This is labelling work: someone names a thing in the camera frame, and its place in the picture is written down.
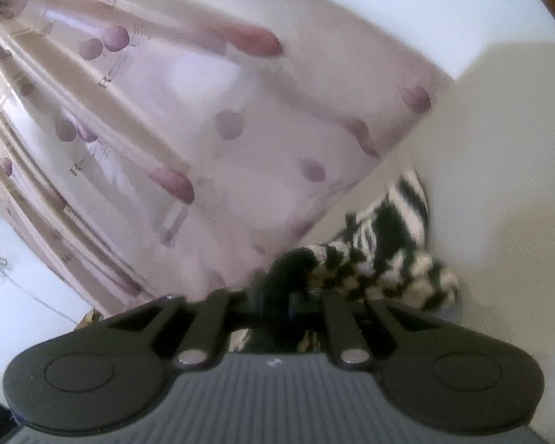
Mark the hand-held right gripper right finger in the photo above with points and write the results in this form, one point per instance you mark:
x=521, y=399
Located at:
x=344, y=328

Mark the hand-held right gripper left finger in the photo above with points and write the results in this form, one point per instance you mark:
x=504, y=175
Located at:
x=207, y=323

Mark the black and white striped knitwear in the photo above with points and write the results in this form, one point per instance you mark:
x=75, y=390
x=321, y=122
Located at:
x=388, y=240

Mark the cardboard box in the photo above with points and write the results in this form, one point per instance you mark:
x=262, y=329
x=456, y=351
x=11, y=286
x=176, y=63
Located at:
x=91, y=318

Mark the sheer leaf print curtain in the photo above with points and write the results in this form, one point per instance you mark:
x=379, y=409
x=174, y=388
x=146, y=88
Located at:
x=175, y=115

